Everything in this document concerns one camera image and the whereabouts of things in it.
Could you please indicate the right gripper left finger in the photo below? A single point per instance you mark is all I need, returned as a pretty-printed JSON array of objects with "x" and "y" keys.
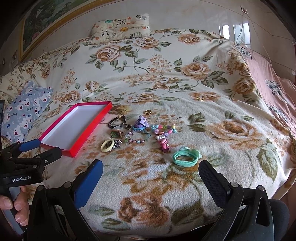
[{"x": 55, "y": 212}]

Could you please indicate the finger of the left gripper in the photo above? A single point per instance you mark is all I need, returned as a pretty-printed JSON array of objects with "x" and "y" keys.
[
  {"x": 25, "y": 146},
  {"x": 47, "y": 157}
]

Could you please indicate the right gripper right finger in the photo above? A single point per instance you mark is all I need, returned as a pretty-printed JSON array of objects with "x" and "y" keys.
[{"x": 246, "y": 213}]

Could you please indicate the yellow hair clip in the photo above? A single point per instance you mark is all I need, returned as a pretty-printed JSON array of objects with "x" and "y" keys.
[{"x": 120, "y": 109}]

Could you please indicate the person's left hand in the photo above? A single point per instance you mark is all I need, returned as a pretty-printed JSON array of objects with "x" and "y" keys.
[{"x": 20, "y": 204}]

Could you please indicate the blue bear print pillow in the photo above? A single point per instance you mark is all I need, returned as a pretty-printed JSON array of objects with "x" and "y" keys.
[{"x": 24, "y": 110}]

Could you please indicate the red shallow box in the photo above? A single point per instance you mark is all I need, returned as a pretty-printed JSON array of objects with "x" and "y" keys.
[{"x": 71, "y": 130}]

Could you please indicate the framed landscape painting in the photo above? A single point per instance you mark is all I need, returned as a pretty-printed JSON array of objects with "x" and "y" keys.
[{"x": 45, "y": 17}]

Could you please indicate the pink heart bedsheet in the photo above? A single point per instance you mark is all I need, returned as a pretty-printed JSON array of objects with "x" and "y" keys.
[{"x": 278, "y": 93}]

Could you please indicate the small gold earring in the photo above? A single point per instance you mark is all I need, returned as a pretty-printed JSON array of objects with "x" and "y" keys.
[{"x": 199, "y": 99}]

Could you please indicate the floral cream blanket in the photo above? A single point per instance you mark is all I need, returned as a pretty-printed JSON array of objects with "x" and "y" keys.
[{"x": 142, "y": 192}]

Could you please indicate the panda print pillow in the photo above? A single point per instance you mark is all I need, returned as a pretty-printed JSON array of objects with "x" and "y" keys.
[{"x": 119, "y": 29}]

